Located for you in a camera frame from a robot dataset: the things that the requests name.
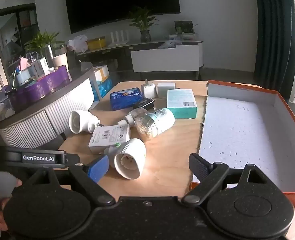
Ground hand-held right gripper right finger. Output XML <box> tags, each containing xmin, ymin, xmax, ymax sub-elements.
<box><xmin>181</xmin><ymin>153</ymin><xmax>275</xmax><ymax>206</ymax></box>

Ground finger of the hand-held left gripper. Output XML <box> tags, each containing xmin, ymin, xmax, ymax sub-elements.
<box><xmin>63</xmin><ymin>153</ymin><xmax>80</xmax><ymax>167</ymax></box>

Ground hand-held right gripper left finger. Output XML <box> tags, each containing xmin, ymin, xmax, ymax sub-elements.
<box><xmin>25</xmin><ymin>155</ymin><xmax>115</xmax><ymax>207</ymax></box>

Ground white lamp socket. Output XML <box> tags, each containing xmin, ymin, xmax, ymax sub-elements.
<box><xmin>103</xmin><ymin>138</ymin><xmax>147</xmax><ymax>180</ymax></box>
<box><xmin>69</xmin><ymin>110</ymin><xmax>104</xmax><ymax>134</ymax></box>

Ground white labelled box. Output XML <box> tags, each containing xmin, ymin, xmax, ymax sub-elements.
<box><xmin>88</xmin><ymin>124</ymin><xmax>132</xmax><ymax>155</ymax></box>

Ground orange cardboard box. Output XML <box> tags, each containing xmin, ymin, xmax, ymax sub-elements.
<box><xmin>189</xmin><ymin>80</ymin><xmax>295</xmax><ymax>207</ymax></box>

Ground teal bandage box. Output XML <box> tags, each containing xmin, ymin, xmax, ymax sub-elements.
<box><xmin>166</xmin><ymin>89</ymin><xmax>198</xmax><ymax>119</ymax></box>

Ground blue tissue pack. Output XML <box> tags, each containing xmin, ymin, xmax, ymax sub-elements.
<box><xmin>110</xmin><ymin>87</ymin><xmax>142</xmax><ymax>111</ymax></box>

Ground black charger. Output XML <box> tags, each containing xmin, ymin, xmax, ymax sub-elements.
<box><xmin>132</xmin><ymin>97</ymin><xmax>156</xmax><ymax>111</ymax></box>

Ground white cube charger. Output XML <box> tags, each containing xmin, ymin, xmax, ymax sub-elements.
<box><xmin>157</xmin><ymin>82</ymin><xmax>180</xmax><ymax>98</ymax></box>

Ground small white pronged charger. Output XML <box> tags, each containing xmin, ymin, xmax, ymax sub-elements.
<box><xmin>141</xmin><ymin>79</ymin><xmax>156</xmax><ymax>98</ymax></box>

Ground round ribbed coffee table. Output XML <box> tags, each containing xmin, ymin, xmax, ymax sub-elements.
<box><xmin>0</xmin><ymin>61</ymin><xmax>95</xmax><ymax>151</ymax></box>

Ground purple tin box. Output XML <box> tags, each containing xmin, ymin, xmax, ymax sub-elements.
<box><xmin>9</xmin><ymin>65</ymin><xmax>72</xmax><ymax>113</ymax></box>

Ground bright blue plastic bag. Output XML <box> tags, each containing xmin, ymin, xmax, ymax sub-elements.
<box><xmin>90</xmin><ymin>77</ymin><xmax>113</xmax><ymax>102</ymax></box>

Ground cardboard box with yellow tape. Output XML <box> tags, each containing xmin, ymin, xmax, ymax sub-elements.
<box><xmin>93</xmin><ymin>65</ymin><xmax>110</xmax><ymax>83</ymax></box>

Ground white striped carton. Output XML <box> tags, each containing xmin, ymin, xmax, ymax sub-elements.
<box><xmin>31</xmin><ymin>57</ymin><xmax>50</xmax><ymax>77</ymax></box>

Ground white cup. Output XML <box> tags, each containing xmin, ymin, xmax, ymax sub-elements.
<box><xmin>51</xmin><ymin>54</ymin><xmax>70</xmax><ymax>72</ymax></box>

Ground scissors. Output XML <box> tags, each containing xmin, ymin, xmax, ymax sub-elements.
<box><xmin>25</xmin><ymin>51</ymin><xmax>38</xmax><ymax>63</ymax></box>

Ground white and dark television cabinet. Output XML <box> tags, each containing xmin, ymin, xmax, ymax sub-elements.
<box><xmin>76</xmin><ymin>39</ymin><xmax>204</xmax><ymax>81</ymax></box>

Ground white plastic bag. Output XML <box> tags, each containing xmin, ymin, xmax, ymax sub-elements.
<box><xmin>67</xmin><ymin>35</ymin><xmax>89</xmax><ymax>53</ymax></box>

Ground leafy green potted plant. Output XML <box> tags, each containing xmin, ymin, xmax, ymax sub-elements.
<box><xmin>25</xmin><ymin>29</ymin><xmax>61</xmax><ymax>56</ymax></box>

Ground yellow tin box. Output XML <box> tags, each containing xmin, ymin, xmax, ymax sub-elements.
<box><xmin>88</xmin><ymin>37</ymin><xmax>106</xmax><ymax>51</ymax></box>

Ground pale blue plastic bag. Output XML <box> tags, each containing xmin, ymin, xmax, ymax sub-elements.
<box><xmin>158</xmin><ymin>39</ymin><xmax>183</xmax><ymax>49</ymax></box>

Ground white router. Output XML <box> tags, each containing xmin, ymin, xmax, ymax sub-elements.
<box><xmin>110</xmin><ymin>30</ymin><xmax>130</xmax><ymax>46</ymax></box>

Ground dark green picture box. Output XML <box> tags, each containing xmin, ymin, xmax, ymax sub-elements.
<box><xmin>174</xmin><ymin>20</ymin><xmax>194</xmax><ymax>34</ymax></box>

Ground potted plant in dark vase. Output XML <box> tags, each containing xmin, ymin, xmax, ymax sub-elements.
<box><xmin>128</xmin><ymin>7</ymin><xmax>159</xmax><ymax>43</ymax></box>

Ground dark green curtain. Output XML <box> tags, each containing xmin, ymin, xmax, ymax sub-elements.
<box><xmin>253</xmin><ymin>0</ymin><xmax>295</xmax><ymax>88</ymax></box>

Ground black wall television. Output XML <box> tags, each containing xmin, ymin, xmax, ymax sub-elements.
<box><xmin>64</xmin><ymin>0</ymin><xmax>181</xmax><ymax>34</ymax></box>

